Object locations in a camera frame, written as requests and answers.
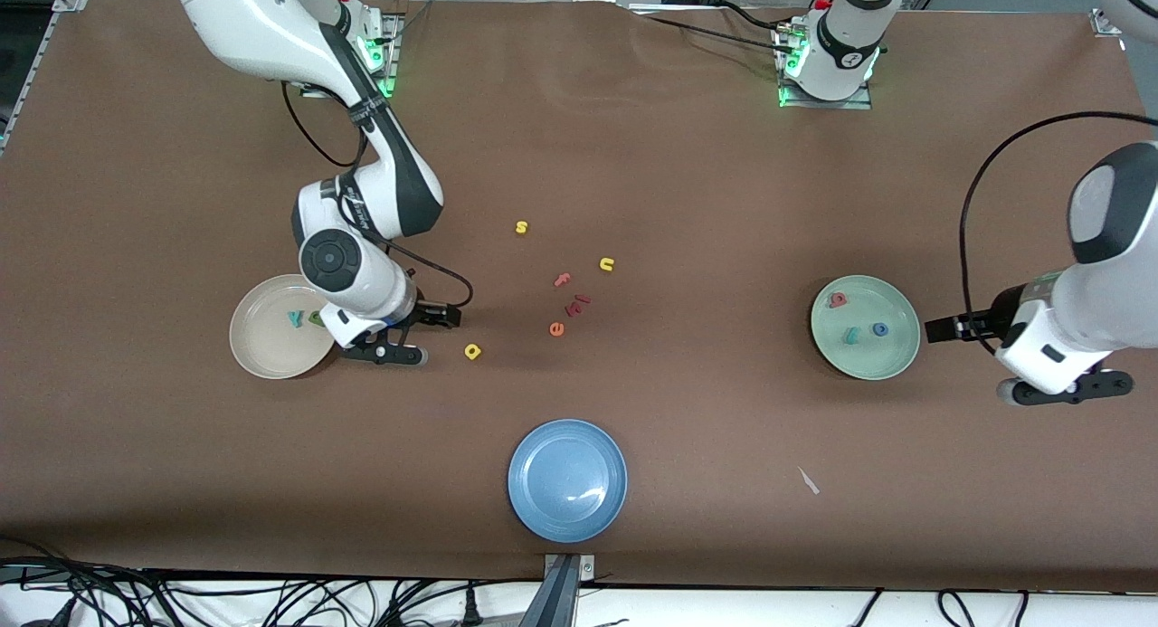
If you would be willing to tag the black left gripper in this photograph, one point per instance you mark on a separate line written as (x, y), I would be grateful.
(983, 323)

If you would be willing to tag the white paper scrap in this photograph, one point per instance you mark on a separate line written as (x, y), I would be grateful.
(808, 480)

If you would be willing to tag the grey metal mounting post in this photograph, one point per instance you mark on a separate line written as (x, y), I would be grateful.
(561, 600)

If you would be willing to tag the aluminium frame rail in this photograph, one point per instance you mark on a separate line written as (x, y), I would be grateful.
(1108, 25)
(36, 57)

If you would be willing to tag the black power plug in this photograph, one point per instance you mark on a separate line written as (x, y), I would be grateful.
(470, 609)

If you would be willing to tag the blue plate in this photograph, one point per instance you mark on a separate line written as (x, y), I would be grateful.
(567, 480)

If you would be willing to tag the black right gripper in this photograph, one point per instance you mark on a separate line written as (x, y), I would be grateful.
(427, 314)

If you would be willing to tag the green plate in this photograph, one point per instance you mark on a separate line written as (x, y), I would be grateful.
(864, 360)

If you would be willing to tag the beige brown plate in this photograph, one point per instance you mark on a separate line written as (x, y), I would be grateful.
(267, 346)

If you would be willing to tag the yellow foam letter d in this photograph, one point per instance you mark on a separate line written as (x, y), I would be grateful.
(470, 353)

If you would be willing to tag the dark red foam letter k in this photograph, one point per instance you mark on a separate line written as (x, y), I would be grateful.
(574, 309)

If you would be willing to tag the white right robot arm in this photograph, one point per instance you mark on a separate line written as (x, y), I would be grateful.
(253, 21)

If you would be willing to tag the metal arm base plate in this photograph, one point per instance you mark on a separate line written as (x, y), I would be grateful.
(394, 39)
(814, 104)

